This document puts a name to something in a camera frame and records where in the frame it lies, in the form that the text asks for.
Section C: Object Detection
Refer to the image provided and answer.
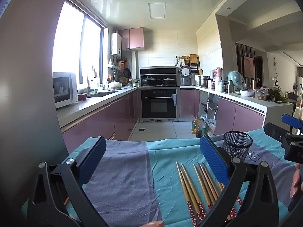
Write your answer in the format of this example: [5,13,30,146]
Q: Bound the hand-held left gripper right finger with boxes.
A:
[199,134,280,227]

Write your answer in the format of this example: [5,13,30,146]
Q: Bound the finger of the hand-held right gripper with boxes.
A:
[281,113,303,131]
[264,122,291,145]

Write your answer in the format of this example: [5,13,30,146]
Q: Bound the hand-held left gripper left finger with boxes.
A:
[27,135,110,227]

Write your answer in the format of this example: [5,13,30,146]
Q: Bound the black mesh utensil holder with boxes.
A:
[223,131,253,159]

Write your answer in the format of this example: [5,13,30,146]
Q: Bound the person's right hand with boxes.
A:
[290,166,303,198]

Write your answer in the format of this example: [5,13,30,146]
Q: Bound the green leafy plant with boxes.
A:
[266,86,288,104]

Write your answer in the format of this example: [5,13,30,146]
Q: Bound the cooking oil bottles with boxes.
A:
[196,118,206,138]

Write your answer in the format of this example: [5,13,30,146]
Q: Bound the teal and grey tablecloth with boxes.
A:
[21,129,303,227]

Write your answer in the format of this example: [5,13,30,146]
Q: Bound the pink kitchen base cabinets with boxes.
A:
[57,86,139,142]

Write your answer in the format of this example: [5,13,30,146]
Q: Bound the clear food container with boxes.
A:
[255,89,269,100]

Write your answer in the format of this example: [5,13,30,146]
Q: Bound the kitchen sink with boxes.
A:
[87,91,119,98]

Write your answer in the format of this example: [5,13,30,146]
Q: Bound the green fan in plastic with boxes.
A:
[228,71,247,91]

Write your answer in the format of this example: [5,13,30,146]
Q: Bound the white countertop oven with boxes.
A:
[52,72,78,109]

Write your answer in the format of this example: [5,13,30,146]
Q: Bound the white casserole dish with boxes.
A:
[108,80,122,90]

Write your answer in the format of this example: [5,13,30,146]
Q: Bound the black built-in oven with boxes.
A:
[138,87,180,123]

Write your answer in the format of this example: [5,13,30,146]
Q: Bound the steel stock pot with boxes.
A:
[198,75,211,87]

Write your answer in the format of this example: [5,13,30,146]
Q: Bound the silver rice cooker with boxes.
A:
[180,66,193,86]

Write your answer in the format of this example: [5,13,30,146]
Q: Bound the black range hood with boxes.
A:
[140,67,177,76]

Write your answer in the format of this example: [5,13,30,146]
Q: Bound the kitchen window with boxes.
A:
[52,1,105,86]

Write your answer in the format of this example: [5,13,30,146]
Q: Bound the white water heater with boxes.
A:
[111,33,122,57]

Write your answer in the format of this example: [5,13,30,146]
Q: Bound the ceiling light panel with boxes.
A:
[148,2,166,19]

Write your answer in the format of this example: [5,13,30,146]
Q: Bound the framed wall picture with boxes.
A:
[244,56,255,78]

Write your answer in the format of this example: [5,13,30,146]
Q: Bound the pink wall cabinet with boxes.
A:
[118,27,145,51]

